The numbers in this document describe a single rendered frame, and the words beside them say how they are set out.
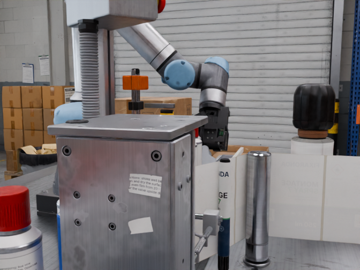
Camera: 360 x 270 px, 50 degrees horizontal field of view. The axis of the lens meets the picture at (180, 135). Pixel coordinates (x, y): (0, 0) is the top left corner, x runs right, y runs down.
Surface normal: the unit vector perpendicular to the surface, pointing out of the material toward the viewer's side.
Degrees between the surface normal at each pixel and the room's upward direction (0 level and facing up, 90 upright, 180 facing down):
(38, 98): 90
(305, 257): 0
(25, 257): 90
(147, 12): 90
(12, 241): 42
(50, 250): 0
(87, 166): 90
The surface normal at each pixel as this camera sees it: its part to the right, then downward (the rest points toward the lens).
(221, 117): -0.25, -0.38
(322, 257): 0.00, -0.99
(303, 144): -0.68, 0.14
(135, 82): -0.29, 0.13
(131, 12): 0.62, 0.11
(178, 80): -0.04, 0.18
